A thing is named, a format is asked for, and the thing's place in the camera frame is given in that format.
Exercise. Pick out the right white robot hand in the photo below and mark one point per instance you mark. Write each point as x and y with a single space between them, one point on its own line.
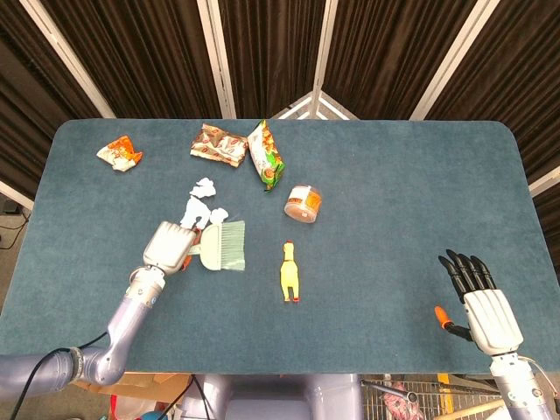
490 315

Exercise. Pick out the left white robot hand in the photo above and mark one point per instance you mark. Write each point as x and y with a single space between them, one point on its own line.
168 247

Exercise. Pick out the white paper pieces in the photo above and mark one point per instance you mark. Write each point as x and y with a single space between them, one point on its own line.
193 212

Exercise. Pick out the mint green hand brush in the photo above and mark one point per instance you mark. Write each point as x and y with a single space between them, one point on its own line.
219 245

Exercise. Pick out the right lavender robot arm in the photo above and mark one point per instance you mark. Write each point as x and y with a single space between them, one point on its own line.
516 389

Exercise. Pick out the left lavender robot arm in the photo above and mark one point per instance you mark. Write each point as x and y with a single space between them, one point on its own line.
127 315

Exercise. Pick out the wooden stick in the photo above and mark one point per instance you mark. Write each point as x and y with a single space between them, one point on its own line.
472 410

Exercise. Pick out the orange white snack wrapper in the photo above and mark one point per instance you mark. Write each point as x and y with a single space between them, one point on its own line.
118 153

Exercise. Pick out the brown red snack bag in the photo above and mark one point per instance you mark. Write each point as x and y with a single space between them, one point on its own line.
219 146

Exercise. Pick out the yellow rubber chicken toy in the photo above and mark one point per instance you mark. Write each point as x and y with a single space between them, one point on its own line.
289 275

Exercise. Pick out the pink red cloth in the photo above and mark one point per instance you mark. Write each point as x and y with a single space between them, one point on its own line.
398 404

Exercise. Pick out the green white snack bag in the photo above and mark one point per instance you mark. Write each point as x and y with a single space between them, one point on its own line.
264 157

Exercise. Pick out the blue felt table cover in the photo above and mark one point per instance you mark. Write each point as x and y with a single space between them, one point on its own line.
394 219

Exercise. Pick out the clear jar of rubber bands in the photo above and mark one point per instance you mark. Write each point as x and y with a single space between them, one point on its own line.
302 205

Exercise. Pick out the brown cardboard box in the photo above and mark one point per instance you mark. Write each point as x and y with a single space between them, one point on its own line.
144 385

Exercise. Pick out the red plastic bag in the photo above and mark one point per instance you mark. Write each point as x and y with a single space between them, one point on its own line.
116 404

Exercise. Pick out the lavender robot torso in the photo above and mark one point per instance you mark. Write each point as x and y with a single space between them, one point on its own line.
332 398

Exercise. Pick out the dark brown pleated curtain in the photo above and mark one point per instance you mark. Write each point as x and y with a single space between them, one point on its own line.
153 57

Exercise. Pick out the white screen frame bar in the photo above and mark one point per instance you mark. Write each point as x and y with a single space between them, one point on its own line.
544 181
15 194

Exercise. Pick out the white screen frame post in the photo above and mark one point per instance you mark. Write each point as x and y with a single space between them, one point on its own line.
455 57
215 57
324 52
65 54

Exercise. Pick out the white screen base frame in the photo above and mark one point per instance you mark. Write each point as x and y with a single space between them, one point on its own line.
337 107

